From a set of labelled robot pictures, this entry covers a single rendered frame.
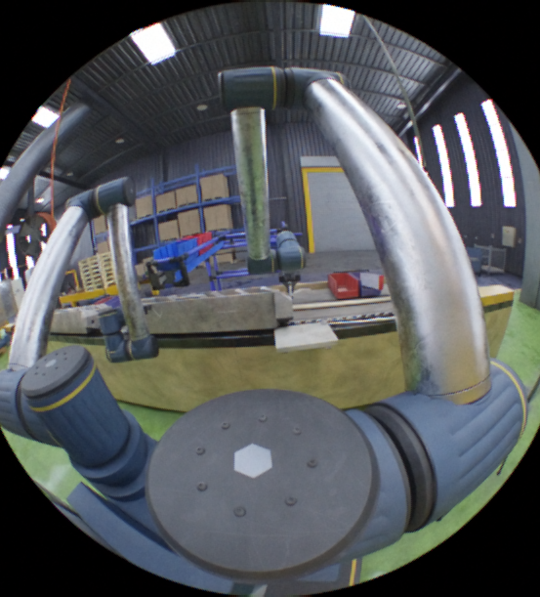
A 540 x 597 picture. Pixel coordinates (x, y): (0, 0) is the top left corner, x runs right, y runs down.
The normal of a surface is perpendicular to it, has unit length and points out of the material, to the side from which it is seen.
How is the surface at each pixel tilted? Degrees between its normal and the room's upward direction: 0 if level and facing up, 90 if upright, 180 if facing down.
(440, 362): 72
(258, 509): 0
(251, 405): 6
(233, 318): 80
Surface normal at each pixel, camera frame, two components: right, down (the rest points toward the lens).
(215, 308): -0.06, 0.15
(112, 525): -0.11, -0.94
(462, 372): -0.56, -0.14
